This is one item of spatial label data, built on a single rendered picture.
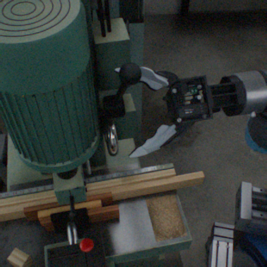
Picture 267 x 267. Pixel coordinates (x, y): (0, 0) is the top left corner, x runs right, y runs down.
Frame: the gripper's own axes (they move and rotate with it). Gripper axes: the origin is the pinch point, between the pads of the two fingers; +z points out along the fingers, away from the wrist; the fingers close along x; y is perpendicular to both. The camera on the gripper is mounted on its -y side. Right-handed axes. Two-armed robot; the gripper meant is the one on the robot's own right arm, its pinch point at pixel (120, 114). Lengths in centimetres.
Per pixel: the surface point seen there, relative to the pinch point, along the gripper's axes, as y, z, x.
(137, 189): -35.4, -4.8, 18.6
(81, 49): 8.2, 5.0, -9.8
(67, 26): 12.6, 6.4, -12.0
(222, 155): -149, -73, 24
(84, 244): -18.6, 10.7, 26.0
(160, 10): -244, -75, -105
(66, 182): -23.6, 12.7, 12.1
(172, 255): -55, -15, 45
